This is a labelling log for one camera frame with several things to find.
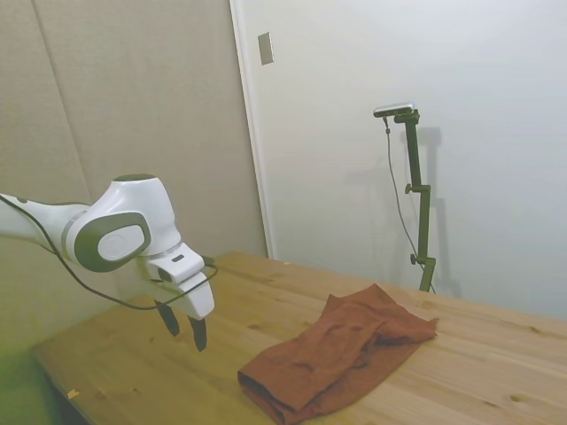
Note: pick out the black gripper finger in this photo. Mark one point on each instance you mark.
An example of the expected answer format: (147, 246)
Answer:
(199, 334)
(170, 321)

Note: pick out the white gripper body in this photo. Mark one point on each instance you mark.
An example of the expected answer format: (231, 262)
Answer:
(195, 292)

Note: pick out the rust brown shorts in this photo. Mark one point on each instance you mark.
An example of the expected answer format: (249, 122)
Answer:
(328, 350)

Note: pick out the small orange tape scrap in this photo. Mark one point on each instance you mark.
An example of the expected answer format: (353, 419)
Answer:
(72, 393)

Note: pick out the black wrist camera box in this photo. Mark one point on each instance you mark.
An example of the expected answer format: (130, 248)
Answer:
(211, 261)

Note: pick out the white door frame trim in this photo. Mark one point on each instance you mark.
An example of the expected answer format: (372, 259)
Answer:
(252, 133)

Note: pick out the dark green camera stand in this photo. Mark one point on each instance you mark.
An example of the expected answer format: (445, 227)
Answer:
(423, 221)

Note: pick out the grey wall switch plate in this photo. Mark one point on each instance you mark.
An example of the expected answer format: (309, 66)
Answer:
(266, 48)

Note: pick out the grey exterior camera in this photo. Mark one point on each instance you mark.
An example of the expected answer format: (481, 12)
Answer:
(394, 109)

